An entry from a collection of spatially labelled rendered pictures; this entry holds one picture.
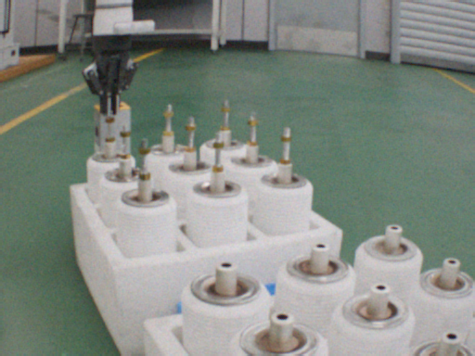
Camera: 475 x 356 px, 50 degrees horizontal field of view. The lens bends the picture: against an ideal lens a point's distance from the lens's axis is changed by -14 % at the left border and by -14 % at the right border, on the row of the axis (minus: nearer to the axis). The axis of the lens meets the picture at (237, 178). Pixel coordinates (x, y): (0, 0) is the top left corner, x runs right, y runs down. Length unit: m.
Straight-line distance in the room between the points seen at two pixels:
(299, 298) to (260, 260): 0.27
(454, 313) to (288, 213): 0.41
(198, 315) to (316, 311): 0.14
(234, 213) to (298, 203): 0.11
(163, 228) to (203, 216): 0.07
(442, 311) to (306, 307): 0.16
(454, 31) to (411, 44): 0.56
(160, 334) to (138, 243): 0.23
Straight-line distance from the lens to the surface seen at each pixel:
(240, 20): 5.87
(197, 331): 0.61
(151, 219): 0.84
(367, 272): 0.72
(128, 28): 0.98
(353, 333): 0.57
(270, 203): 0.94
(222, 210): 0.88
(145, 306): 0.87
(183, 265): 0.86
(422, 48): 5.97
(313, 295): 0.64
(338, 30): 5.86
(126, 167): 0.97
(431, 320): 0.65
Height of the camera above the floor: 0.56
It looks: 18 degrees down
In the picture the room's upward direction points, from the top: 2 degrees clockwise
